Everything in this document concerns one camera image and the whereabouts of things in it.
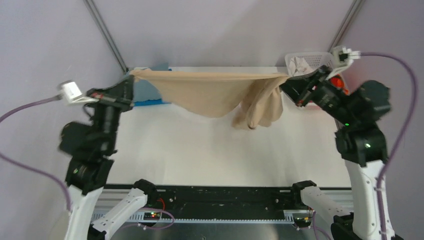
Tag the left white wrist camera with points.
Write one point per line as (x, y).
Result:
(71, 93)

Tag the right controller board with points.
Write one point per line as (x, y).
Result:
(302, 223)

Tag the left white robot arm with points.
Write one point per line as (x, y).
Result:
(91, 147)

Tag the aluminium frame rail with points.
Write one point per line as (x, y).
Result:
(368, 220)

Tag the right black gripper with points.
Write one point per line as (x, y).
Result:
(300, 88)

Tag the folded blue t-shirt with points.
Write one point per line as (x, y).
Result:
(146, 94)

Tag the folded grey t-shirt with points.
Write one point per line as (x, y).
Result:
(159, 67)

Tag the right corner aluminium post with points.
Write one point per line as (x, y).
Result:
(347, 22)

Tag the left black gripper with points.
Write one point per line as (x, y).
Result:
(120, 95)

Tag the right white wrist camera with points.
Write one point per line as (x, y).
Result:
(343, 58)

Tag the controller board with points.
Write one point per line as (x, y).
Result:
(302, 223)
(152, 216)

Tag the white crumpled t-shirt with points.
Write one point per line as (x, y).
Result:
(298, 66)

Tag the left controller board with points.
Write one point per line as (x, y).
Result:
(152, 216)

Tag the corner aluminium post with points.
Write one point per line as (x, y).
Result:
(347, 22)
(104, 31)

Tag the left corner aluminium post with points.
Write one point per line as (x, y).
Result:
(104, 31)

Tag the orange crumpled t-shirt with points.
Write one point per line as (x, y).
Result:
(339, 83)

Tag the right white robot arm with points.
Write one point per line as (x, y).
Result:
(362, 146)

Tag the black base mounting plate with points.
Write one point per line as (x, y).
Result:
(226, 203)

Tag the beige t-shirt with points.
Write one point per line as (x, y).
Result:
(215, 94)

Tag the white plastic laundry basket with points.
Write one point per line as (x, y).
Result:
(316, 60)

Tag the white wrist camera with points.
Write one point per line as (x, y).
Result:
(71, 93)
(343, 58)

